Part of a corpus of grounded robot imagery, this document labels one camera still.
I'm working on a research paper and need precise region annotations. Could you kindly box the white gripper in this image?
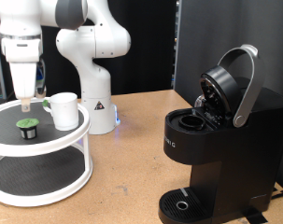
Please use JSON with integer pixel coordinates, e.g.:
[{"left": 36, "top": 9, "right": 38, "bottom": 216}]
[{"left": 1, "top": 38, "right": 44, "bottom": 113}]

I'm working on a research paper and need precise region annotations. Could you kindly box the aluminium frame post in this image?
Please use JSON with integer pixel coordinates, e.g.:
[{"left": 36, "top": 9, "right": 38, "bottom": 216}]
[{"left": 172, "top": 0, "right": 183, "bottom": 91}]

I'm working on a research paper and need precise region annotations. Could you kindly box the black power cord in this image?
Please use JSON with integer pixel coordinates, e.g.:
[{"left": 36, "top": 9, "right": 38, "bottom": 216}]
[{"left": 270, "top": 186, "right": 283, "bottom": 201}]

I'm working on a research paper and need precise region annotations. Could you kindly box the white mug with green tape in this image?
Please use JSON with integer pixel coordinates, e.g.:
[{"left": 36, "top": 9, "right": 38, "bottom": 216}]
[{"left": 42, "top": 91, "right": 80, "bottom": 132}]

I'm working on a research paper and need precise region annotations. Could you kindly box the clear water reservoir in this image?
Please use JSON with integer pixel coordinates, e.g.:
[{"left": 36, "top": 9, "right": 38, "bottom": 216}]
[{"left": 194, "top": 94, "right": 207, "bottom": 108}]

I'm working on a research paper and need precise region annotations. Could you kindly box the white two-tier turntable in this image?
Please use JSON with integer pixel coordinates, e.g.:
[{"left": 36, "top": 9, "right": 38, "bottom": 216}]
[{"left": 0, "top": 96, "right": 93, "bottom": 208}]

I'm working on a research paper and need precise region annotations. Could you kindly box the black Keurig coffee machine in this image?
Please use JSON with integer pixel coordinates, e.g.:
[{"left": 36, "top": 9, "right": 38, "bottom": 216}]
[{"left": 158, "top": 44, "right": 283, "bottom": 224}]

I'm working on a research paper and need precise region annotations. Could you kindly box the green lid reusable coffee pod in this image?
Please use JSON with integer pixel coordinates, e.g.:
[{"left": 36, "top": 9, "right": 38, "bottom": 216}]
[{"left": 15, "top": 118, "right": 41, "bottom": 140}]

